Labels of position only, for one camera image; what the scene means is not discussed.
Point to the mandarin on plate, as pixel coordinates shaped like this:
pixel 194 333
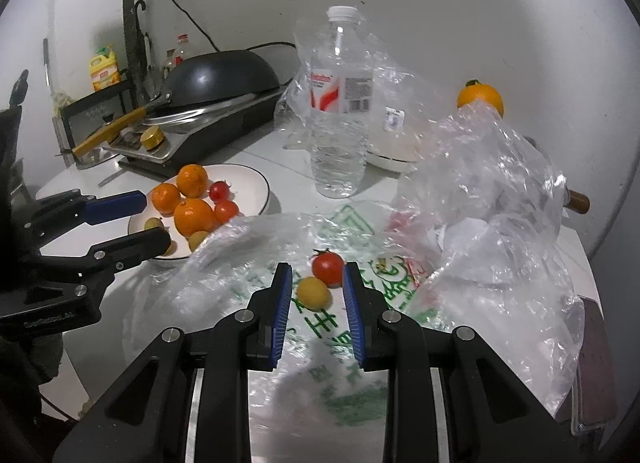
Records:
pixel 165 198
pixel 192 181

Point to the orange with green leaf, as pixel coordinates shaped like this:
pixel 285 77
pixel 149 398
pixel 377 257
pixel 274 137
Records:
pixel 476 90

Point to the white dish under bag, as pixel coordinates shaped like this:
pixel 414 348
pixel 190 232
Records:
pixel 393 152

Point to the red tomato near orange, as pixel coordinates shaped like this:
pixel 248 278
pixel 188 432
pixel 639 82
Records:
pixel 225 211

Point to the crumpled clear bag right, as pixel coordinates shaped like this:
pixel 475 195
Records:
pixel 482 210

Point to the yellow longan fruit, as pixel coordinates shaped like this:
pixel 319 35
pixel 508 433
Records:
pixel 153 223

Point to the red capped sauce bottle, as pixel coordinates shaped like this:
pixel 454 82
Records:
pixel 183 51

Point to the large orange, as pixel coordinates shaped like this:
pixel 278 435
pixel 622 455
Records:
pixel 194 215

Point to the small yellow longan middle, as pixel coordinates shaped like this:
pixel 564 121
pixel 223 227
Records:
pixel 171 249

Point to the brass stove knob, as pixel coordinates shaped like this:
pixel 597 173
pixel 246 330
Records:
pixel 152 138

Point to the yellow oil bottle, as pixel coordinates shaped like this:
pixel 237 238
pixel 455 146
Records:
pixel 104 70

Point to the upper mandarin on plate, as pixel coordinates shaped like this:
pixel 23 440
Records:
pixel 192 181

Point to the yellow longan upper right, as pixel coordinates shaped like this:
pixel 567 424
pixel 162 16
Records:
pixel 313 294

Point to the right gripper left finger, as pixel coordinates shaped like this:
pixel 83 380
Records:
pixel 187 382

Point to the black wok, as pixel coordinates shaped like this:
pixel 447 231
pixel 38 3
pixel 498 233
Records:
pixel 216 77

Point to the clear water bottle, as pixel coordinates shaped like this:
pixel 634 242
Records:
pixel 341 92

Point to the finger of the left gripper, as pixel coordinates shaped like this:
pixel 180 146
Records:
pixel 95 210
pixel 106 258

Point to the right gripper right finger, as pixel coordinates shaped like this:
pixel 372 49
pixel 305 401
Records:
pixel 449 394

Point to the yellow longan by orange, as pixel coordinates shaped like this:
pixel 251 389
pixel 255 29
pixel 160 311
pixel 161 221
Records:
pixel 196 239

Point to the red cherry tomato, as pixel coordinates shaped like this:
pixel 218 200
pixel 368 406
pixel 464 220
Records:
pixel 327 266
pixel 219 191

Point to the lower mandarin on plate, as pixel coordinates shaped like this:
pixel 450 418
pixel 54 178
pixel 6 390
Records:
pixel 165 198

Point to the clear bag behind bottle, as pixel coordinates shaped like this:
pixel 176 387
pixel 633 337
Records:
pixel 403 101

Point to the yellow wooden wok handle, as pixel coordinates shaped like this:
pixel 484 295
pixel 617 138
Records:
pixel 109 132

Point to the steel gas stove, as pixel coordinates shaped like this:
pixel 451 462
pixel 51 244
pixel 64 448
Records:
pixel 192 135

